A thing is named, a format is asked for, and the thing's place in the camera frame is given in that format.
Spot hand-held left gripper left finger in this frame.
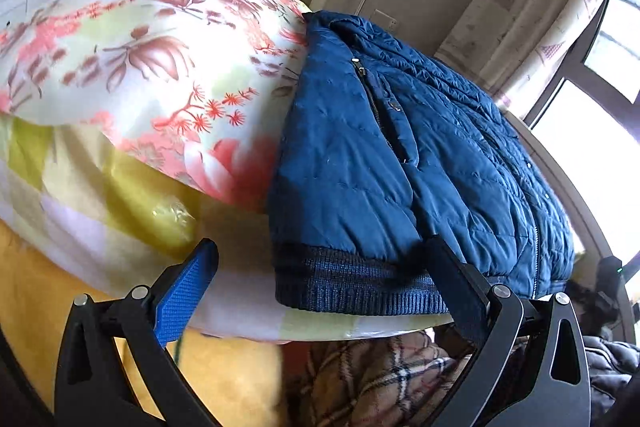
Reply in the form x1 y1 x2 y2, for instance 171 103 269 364
54 238 219 427

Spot floral duvet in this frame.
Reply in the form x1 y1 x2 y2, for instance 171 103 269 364
0 0 456 343

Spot person's black jacket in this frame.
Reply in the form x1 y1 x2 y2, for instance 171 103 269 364
582 334 640 410

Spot printed beige curtain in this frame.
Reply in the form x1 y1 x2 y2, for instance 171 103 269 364
435 0 623 118

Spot wall socket plate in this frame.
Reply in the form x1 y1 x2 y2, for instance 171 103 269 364
372 9 399 32

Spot blue quilted jacket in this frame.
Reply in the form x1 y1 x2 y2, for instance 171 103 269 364
267 10 576 313

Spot beige bay window ledge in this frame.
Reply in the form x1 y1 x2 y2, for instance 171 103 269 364
500 112 623 268

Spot yellow bed sheet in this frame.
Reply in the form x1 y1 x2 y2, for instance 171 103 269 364
0 222 296 427

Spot dark framed window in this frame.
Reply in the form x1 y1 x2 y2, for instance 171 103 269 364
525 0 640 303

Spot plaid pants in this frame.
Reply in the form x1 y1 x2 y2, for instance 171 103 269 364
285 329 528 427

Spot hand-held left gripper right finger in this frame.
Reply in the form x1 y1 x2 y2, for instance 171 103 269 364
424 234 592 427

